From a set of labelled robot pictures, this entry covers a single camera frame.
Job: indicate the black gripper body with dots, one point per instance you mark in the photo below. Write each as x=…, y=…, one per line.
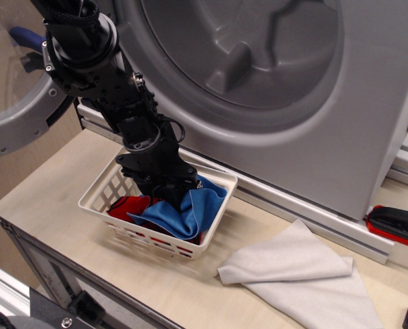
x=153, y=153

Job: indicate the blue clamp behind door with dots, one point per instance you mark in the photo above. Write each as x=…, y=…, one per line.
x=26, y=38

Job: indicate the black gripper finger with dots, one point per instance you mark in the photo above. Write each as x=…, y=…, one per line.
x=174, y=193
x=149, y=189

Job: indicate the aluminium table frame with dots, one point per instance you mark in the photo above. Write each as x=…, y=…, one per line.
x=63, y=280

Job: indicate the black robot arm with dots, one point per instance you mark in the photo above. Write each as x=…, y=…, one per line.
x=83, y=57

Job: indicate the grey toy washing machine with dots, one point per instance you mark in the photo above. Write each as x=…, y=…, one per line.
x=310, y=97

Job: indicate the black mount with bolt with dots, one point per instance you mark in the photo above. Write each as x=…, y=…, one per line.
x=26, y=308

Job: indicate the grey round machine door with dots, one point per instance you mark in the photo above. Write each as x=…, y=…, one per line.
x=32, y=116

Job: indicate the light blue cloth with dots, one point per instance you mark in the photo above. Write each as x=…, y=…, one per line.
x=196, y=214

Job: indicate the grey folded cloth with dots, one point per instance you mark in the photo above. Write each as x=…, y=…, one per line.
x=303, y=278

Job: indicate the white plastic laundry basket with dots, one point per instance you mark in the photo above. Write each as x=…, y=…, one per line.
x=111, y=185

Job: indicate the red felt garment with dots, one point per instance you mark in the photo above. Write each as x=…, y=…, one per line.
x=136, y=206

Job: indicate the red and black clamp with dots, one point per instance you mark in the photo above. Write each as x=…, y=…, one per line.
x=390, y=223

